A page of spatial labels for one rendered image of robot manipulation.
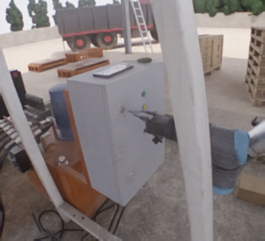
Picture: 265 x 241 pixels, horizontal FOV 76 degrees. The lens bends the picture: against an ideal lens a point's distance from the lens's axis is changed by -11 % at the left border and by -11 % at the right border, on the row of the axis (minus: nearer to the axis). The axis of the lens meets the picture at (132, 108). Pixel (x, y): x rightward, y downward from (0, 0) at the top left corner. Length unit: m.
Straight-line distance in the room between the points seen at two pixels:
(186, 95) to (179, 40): 0.09
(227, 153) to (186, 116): 0.22
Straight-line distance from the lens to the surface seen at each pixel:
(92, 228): 1.43
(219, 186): 0.62
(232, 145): 0.53
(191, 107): 0.35
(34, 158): 1.30
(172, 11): 0.32
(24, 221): 1.99
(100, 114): 0.69
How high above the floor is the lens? 1.43
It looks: 25 degrees down
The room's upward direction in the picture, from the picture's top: 5 degrees counter-clockwise
